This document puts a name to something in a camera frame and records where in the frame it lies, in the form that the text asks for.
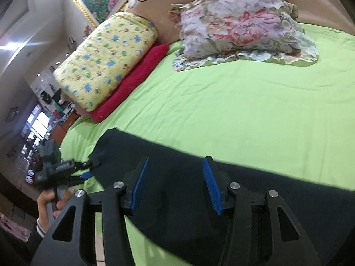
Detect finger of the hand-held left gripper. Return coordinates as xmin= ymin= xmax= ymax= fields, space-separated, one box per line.
xmin=73 ymin=159 xmax=100 ymax=172
xmin=66 ymin=171 xmax=94 ymax=187

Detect floral ruffled pillow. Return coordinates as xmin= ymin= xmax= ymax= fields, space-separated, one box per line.
xmin=169 ymin=0 xmax=319 ymax=72

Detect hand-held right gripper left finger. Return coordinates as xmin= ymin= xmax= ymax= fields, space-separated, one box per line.
xmin=30 ymin=156 xmax=150 ymax=266

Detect black pants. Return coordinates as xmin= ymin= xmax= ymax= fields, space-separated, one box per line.
xmin=88 ymin=128 xmax=355 ymax=266

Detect cluttered shelf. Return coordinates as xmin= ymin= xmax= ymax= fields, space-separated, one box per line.
xmin=6 ymin=86 xmax=78 ymax=183

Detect yellow patterned pillow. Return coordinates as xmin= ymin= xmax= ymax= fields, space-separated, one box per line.
xmin=53 ymin=11 xmax=159 ymax=111

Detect green bed sheet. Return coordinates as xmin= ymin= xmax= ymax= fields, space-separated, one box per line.
xmin=59 ymin=22 xmax=355 ymax=266

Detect person's left hand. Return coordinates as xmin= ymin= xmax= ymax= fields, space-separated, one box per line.
xmin=37 ymin=189 xmax=73 ymax=229

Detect person's left forearm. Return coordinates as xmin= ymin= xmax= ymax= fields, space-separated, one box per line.
xmin=24 ymin=217 xmax=52 ymax=266

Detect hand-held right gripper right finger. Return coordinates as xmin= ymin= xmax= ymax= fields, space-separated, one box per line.
xmin=202 ymin=156 xmax=322 ymax=266

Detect pink padded headboard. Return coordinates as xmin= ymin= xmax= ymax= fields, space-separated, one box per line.
xmin=122 ymin=0 xmax=344 ymax=43

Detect red folded blanket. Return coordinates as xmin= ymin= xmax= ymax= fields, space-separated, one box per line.
xmin=87 ymin=44 xmax=170 ymax=123

